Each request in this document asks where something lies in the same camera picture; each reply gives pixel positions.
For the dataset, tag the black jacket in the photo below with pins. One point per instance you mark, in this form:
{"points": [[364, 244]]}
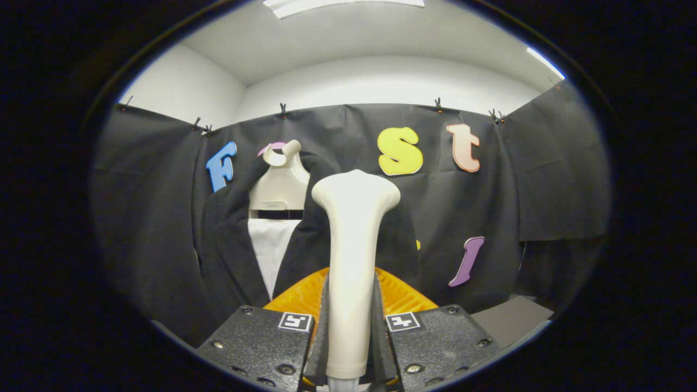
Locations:
{"points": [[234, 245]]}

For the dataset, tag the black backdrop cloth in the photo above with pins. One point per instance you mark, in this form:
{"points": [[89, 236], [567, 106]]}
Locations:
{"points": [[544, 179]]}

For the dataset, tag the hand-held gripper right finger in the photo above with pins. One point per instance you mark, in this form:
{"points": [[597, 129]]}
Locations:
{"points": [[381, 348]]}

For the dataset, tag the grey cabinet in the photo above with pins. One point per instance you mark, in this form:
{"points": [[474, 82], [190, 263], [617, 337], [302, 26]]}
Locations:
{"points": [[512, 318]]}

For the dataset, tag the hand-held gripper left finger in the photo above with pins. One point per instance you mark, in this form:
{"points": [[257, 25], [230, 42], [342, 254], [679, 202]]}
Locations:
{"points": [[321, 348]]}

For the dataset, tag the white mannequin torso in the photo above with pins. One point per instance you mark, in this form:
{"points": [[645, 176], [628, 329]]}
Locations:
{"points": [[280, 190]]}

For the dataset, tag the white garment steamer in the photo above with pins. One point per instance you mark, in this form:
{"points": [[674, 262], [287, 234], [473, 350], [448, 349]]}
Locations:
{"points": [[354, 245]]}

